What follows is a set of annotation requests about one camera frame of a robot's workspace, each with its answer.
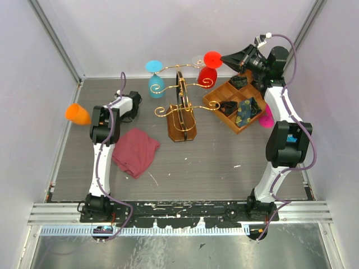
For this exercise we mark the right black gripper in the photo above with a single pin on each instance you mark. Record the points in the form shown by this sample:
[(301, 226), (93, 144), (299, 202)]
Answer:
[(237, 65)]

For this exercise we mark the red wine glass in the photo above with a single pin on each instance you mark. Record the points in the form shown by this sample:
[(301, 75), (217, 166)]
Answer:
[(208, 74)]

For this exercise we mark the pink wine glass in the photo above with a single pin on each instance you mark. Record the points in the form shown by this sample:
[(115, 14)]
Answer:
[(267, 120)]

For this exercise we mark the blue wine glass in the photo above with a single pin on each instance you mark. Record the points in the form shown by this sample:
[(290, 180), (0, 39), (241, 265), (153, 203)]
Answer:
[(291, 139), (155, 81)]

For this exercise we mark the orange wine glass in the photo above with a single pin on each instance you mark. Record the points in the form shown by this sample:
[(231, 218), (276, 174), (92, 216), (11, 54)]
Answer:
[(77, 115)]

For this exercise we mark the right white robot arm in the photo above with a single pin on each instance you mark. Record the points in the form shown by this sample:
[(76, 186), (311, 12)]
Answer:
[(282, 156)]

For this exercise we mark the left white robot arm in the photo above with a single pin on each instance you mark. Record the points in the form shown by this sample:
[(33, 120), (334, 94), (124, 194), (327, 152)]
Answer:
[(104, 134)]

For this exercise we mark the clear wine glass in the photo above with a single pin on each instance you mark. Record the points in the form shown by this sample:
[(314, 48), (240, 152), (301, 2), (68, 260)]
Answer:
[(198, 61)]

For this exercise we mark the dark green rolled tie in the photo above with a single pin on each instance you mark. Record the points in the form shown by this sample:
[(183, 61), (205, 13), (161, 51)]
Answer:
[(238, 81)]

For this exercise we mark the wooden compartment tray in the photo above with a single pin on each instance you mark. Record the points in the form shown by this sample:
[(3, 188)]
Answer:
[(238, 103)]

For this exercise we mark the blue floral folded tie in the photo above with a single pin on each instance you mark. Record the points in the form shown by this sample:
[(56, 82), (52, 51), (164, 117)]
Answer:
[(247, 110)]

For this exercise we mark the black rolled tie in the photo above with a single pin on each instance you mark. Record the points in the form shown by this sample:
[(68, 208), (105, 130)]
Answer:
[(227, 107)]

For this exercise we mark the dark red cloth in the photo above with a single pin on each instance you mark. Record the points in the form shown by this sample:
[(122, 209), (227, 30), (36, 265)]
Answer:
[(134, 152)]

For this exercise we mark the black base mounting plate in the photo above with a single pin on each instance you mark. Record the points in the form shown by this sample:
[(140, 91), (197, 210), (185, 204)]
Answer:
[(179, 214)]

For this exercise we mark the gold wire wine glass rack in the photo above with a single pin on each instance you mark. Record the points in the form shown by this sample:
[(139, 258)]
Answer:
[(181, 122)]

